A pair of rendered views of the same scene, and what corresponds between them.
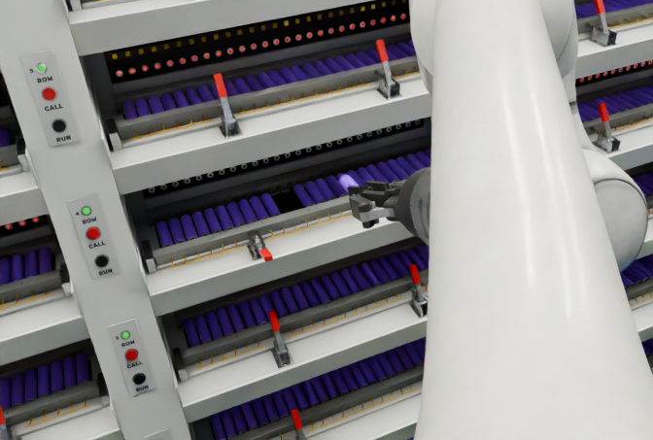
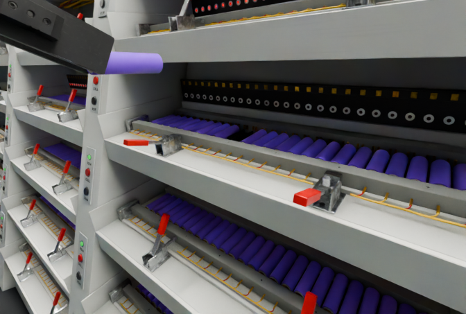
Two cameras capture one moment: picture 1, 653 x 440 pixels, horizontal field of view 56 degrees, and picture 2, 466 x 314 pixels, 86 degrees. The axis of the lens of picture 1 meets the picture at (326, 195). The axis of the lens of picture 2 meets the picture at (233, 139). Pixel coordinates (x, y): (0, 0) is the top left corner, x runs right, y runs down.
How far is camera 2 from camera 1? 0.84 m
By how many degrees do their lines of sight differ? 53
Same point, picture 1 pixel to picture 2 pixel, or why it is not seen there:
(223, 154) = (163, 46)
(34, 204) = not seen: hidden behind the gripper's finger
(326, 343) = (185, 284)
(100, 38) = not seen: outside the picture
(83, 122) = (111, 3)
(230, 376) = (128, 240)
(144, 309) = (100, 146)
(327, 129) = (248, 41)
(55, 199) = not seen: hidden behind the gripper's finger
